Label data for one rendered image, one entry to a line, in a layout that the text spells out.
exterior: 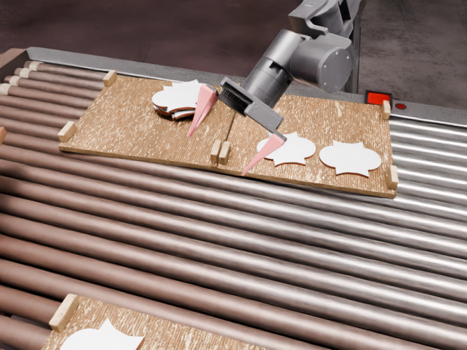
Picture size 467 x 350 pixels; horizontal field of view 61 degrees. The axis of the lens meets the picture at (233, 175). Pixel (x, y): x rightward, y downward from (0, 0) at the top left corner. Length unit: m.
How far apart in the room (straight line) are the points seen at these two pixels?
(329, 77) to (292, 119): 0.58
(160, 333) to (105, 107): 0.69
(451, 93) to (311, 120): 2.31
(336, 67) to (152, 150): 0.59
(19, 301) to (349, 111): 0.90
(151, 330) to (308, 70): 0.48
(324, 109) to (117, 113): 0.58
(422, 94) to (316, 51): 2.72
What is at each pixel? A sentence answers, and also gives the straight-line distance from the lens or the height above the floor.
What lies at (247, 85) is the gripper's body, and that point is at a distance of 0.57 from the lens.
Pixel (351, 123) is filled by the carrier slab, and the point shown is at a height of 0.94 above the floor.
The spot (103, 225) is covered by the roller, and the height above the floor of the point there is 0.92.
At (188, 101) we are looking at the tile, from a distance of 1.07.
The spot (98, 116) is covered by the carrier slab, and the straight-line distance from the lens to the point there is 1.16.
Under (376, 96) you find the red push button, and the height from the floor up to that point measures 0.93.
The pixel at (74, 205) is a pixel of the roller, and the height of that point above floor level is 0.91.
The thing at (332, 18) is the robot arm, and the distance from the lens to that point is 0.61.
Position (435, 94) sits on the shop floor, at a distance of 3.26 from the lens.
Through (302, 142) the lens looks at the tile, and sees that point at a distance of 1.01.
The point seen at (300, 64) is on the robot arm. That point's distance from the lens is 0.54.
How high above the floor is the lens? 1.58
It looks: 44 degrees down
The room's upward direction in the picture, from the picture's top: straight up
